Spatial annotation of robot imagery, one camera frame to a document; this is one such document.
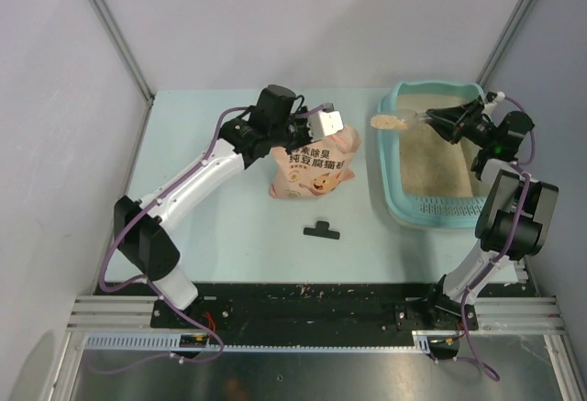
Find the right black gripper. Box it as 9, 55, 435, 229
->
425, 98, 498, 149

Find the orange cat litter bag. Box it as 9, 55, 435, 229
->
269, 126, 361, 199

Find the clear plastic scoop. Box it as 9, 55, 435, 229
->
370, 109, 430, 132

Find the black bag clip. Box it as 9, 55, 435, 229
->
303, 220, 340, 240

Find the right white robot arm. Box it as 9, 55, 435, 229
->
423, 93, 559, 329

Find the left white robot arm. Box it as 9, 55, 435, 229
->
111, 84, 311, 328

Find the tan cat litter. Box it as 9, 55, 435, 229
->
396, 93, 482, 198

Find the teal litter box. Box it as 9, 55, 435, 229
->
377, 81, 489, 228

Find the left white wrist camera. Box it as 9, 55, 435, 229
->
307, 103, 344, 141

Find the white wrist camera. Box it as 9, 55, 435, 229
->
481, 91, 505, 110
307, 103, 344, 141

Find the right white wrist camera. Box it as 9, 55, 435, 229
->
481, 91, 505, 110

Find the right aluminium corner post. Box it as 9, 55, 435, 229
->
476, 0, 538, 87

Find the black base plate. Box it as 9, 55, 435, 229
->
94, 282, 537, 332

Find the aluminium frame rail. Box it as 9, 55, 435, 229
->
66, 230, 587, 401

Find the white slotted cable duct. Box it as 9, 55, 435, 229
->
82, 331, 460, 352

